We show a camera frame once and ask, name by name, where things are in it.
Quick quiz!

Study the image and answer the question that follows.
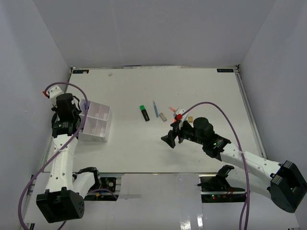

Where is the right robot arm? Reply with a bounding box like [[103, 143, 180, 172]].
[[161, 117, 307, 213]]

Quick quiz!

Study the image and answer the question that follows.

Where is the light blue pen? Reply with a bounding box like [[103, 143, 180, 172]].
[[153, 100, 159, 117]]

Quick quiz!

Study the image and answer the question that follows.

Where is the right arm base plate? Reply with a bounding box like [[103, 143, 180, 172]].
[[197, 174, 246, 204]]

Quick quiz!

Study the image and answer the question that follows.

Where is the right black table label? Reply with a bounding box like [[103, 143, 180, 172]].
[[216, 69, 234, 73]]

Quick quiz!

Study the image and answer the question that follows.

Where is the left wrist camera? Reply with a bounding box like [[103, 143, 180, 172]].
[[43, 85, 64, 99]]

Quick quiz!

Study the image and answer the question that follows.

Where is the purple cable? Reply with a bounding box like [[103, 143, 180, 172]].
[[179, 102, 250, 230], [18, 82, 87, 230]]

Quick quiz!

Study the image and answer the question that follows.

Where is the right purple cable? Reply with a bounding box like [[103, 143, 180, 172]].
[[179, 102, 250, 230]]

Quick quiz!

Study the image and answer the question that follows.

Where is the black table label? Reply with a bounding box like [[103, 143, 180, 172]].
[[216, 69, 234, 73], [72, 69, 89, 74]]

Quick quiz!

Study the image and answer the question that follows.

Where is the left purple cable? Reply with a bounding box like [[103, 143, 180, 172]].
[[18, 82, 87, 230]]

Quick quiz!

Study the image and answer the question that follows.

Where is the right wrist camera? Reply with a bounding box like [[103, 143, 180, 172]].
[[173, 107, 187, 122]]

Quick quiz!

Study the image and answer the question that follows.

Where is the white compartment tray front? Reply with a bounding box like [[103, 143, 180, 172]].
[[79, 117, 109, 142]]

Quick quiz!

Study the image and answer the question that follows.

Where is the green cap black highlighter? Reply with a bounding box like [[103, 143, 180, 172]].
[[140, 105, 150, 122]]

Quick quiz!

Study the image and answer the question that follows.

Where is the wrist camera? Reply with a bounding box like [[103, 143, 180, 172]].
[[43, 85, 64, 99], [173, 107, 187, 122]]

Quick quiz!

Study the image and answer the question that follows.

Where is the grey eraser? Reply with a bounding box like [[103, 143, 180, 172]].
[[159, 113, 167, 122]]

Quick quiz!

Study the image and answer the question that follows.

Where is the left black table label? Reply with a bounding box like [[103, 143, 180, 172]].
[[72, 69, 89, 74]]

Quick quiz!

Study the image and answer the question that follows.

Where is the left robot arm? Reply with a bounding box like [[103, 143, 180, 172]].
[[36, 93, 101, 223]]

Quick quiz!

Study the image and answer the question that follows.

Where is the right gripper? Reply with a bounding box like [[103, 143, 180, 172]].
[[161, 119, 205, 149]]

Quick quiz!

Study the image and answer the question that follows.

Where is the right aluminium rail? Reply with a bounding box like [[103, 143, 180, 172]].
[[234, 65, 267, 159]]

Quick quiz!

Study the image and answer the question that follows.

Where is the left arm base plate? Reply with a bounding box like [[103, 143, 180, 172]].
[[84, 177, 119, 201]]

